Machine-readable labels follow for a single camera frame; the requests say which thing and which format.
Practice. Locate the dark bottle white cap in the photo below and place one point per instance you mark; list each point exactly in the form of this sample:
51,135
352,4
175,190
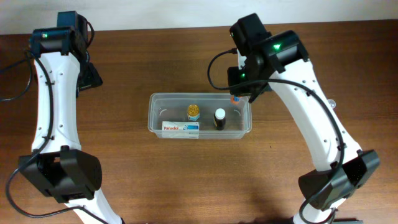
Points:
220,119

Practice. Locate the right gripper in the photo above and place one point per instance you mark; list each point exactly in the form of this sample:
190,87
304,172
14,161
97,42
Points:
236,86

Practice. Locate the white Panadol medicine box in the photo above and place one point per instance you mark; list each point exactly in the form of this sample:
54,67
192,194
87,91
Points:
180,130

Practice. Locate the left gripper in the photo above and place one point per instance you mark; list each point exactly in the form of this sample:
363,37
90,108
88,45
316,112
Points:
94,79

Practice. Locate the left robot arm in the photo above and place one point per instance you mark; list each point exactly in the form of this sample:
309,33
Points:
57,167

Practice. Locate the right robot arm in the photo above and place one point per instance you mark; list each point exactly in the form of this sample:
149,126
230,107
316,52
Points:
281,63

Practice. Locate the white spray bottle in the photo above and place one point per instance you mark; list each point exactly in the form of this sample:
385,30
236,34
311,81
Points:
332,103

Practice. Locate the small gold-lidded jar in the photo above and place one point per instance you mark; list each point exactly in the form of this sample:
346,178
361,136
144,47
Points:
193,112

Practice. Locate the clear plastic container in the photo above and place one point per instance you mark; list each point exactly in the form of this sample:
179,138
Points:
173,107

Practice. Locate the orange tube white cap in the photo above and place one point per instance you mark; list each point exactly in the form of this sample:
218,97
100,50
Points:
235,100

